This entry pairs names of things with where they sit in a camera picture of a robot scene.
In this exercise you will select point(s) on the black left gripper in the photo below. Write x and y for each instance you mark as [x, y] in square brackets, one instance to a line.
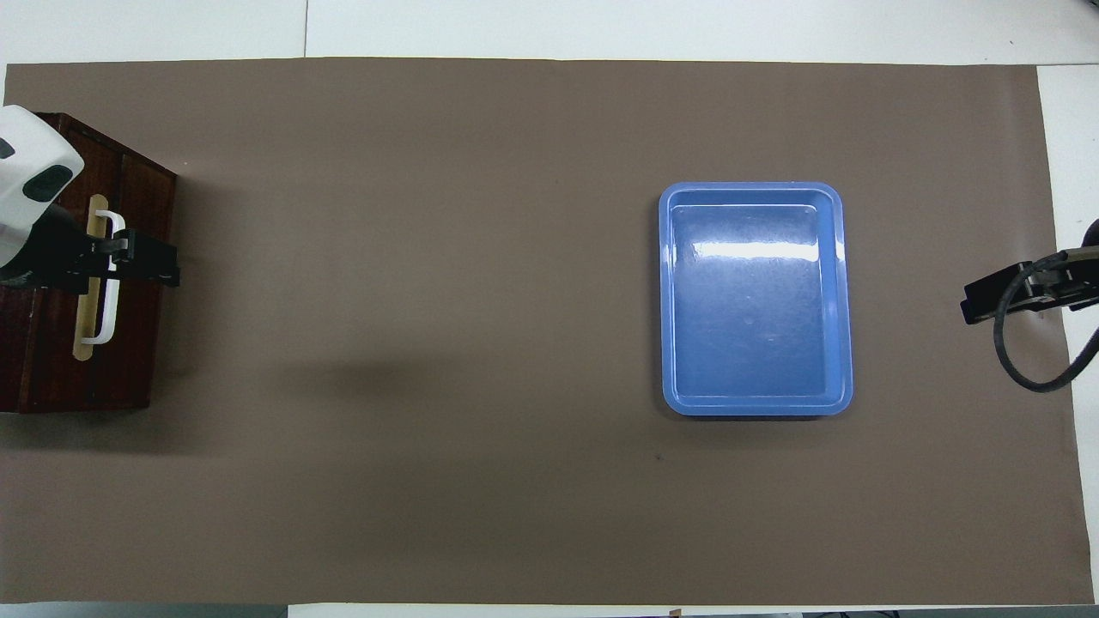
[43, 253]

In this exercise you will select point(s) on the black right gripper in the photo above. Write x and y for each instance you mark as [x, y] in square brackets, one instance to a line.
[1073, 276]

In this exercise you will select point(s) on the dark wooden cabinet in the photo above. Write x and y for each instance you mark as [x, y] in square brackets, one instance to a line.
[10, 360]

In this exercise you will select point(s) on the blue plastic tray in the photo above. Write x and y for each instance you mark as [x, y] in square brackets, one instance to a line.
[755, 369]

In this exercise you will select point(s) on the brown paper table mat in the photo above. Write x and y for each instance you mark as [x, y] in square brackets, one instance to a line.
[429, 257]

